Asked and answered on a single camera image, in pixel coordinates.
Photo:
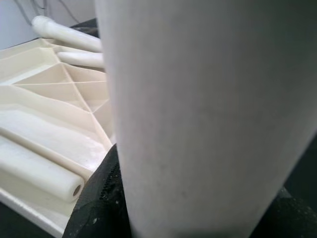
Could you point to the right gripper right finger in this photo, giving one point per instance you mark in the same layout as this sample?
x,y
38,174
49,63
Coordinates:
x,y
297,223

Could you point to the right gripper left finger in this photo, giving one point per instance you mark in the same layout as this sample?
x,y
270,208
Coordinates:
x,y
99,210

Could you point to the white plastic table leg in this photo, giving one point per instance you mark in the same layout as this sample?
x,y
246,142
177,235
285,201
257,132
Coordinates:
x,y
198,99
37,173
62,34
81,58

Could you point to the white plastic children table top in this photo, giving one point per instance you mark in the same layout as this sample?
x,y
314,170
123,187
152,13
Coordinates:
x,y
62,91

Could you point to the black tablecloth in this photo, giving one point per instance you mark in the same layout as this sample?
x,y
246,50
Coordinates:
x,y
24,223

